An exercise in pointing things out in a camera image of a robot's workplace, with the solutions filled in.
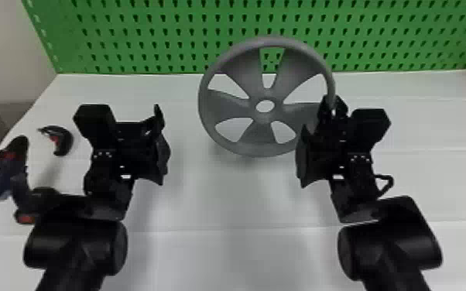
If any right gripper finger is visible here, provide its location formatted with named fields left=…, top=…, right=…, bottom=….
left=295, top=125, right=320, bottom=189
left=316, top=95, right=351, bottom=124

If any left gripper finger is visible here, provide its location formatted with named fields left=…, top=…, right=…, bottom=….
left=151, top=104, right=166, bottom=131
left=151, top=133, right=173, bottom=187

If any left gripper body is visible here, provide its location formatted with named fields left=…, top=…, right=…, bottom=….
left=114, top=118, right=158, bottom=180

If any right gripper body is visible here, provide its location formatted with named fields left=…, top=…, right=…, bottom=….
left=317, top=117, right=353, bottom=180

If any grey wheel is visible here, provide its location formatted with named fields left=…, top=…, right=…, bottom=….
left=197, top=35, right=338, bottom=159

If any drill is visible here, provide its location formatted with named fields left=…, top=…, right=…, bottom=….
left=0, top=135, right=61, bottom=226

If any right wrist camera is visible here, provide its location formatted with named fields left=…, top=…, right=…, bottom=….
left=348, top=108, right=392, bottom=156

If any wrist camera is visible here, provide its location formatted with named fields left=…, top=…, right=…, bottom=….
left=348, top=108, right=392, bottom=156
left=72, top=104, right=117, bottom=153

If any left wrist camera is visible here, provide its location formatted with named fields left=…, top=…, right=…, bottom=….
left=72, top=104, right=117, bottom=153

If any black curved handle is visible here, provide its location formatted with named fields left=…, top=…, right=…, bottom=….
left=37, top=125, right=74, bottom=157

